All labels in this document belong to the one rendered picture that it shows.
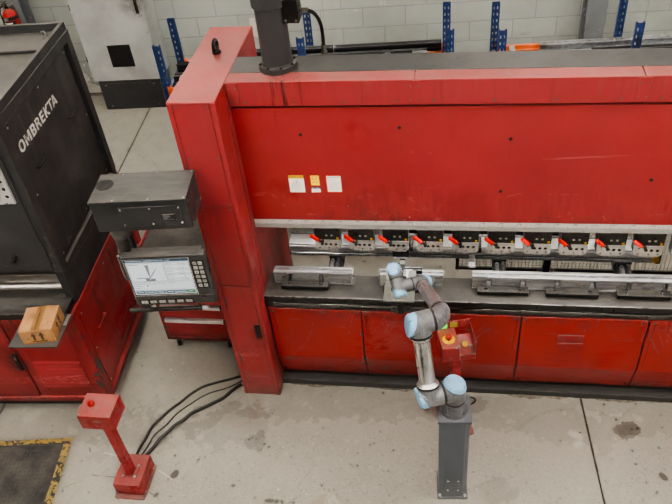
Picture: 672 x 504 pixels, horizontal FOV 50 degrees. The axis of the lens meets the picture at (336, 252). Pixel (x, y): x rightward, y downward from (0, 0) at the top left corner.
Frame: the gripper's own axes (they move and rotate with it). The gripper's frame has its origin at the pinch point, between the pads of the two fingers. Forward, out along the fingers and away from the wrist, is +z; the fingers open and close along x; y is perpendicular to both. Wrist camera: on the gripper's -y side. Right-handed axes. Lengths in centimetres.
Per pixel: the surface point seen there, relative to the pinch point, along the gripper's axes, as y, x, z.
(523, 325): -18, -74, 30
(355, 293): -9.5, 27.7, 15.0
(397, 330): -28.8, 1.8, 34.0
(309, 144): 61, 47, -62
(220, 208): 25, 94, -56
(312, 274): 0, 55, 13
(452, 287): 0.1, -30.4, 22.1
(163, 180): 31, 113, -90
